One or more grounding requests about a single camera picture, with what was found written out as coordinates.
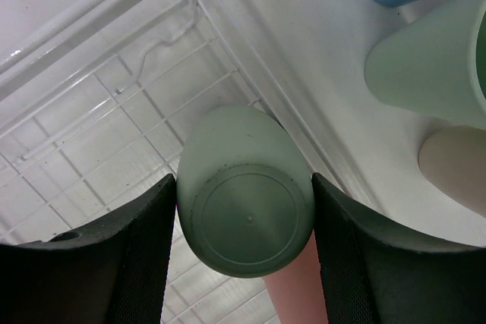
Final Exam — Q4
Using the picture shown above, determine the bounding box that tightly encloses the beige cup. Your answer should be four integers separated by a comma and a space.
418, 126, 485, 216

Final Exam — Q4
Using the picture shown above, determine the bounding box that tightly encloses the pink cup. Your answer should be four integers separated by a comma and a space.
263, 235, 328, 324

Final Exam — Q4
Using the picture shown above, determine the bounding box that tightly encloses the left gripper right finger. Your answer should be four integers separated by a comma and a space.
312, 173, 485, 323

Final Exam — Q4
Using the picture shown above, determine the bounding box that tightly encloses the clear wire dish rack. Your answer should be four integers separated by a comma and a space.
1, 0, 331, 323

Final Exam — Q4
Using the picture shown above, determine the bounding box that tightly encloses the green cup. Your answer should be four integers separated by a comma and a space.
177, 105, 314, 278
364, 0, 485, 128

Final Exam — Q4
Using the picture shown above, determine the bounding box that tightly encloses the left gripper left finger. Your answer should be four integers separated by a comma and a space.
1, 175, 176, 323

